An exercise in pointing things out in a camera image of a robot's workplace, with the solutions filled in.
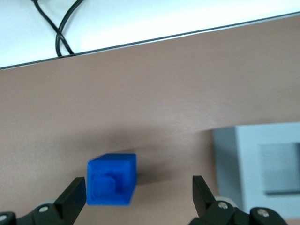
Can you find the blue plastic insert part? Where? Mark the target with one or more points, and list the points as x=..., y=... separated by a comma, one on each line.
x=110, y=180

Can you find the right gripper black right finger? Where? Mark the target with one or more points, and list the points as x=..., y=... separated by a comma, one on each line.
x=206, y=211

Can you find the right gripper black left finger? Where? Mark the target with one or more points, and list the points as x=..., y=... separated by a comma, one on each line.
x=68, y=204

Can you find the brown table cover sheet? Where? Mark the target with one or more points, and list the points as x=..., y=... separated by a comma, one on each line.
x=140, y=105

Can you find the gray base block with recess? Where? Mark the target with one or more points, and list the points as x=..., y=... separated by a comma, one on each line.
x=246, y=150

